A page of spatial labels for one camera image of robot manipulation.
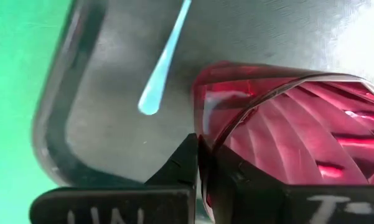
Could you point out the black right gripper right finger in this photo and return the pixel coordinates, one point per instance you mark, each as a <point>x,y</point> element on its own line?
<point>267,202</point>

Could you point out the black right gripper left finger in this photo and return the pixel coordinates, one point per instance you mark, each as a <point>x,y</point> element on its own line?
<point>118,205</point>

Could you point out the red faceted plastic cup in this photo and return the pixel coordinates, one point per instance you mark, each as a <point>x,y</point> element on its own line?
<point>298,124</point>

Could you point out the dark rectangular metal tray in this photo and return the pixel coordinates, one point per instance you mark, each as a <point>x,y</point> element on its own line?
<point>236,34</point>

